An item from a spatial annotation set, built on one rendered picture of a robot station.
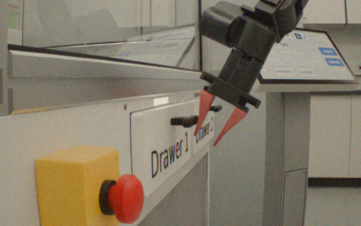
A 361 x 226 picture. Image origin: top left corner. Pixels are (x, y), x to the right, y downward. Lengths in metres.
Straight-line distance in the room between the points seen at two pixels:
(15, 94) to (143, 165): 0.26
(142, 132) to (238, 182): 1.91
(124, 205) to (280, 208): 1.33
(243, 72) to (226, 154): 1.77
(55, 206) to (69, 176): 0.03
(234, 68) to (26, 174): 0.40
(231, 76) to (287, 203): 1.05
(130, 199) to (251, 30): 0.39
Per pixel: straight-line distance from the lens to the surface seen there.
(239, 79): 0.61
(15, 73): 0.28
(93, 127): 0.40
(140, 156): 0.50
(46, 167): 0.30
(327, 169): 3.67
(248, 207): 2.42
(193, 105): 0.80
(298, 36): 1.64
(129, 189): 0.30
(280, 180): 1.56
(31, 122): 0.30
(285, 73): 1.41
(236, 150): 2.35
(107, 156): 0.32
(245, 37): 0.62
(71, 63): 0.35
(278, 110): 1.52
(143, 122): 0.49
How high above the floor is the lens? 0.96
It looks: 3 degrees down
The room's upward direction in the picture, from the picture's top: 1 degrees counter-clockwise
